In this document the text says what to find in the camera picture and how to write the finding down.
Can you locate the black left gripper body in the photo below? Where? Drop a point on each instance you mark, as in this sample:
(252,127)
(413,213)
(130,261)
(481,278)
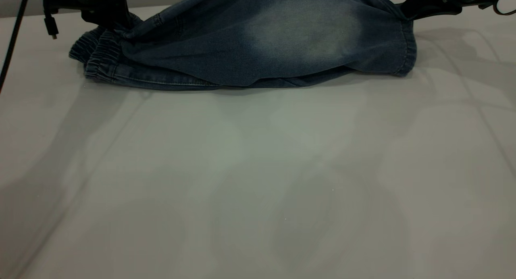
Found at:
(96,1)

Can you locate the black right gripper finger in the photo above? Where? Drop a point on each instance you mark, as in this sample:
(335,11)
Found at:
(423,7)

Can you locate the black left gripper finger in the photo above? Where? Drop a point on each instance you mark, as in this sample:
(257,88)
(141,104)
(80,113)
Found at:
(113,21)

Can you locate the blue denim shorts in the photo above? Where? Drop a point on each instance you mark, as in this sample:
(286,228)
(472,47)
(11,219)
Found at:
(242,37)

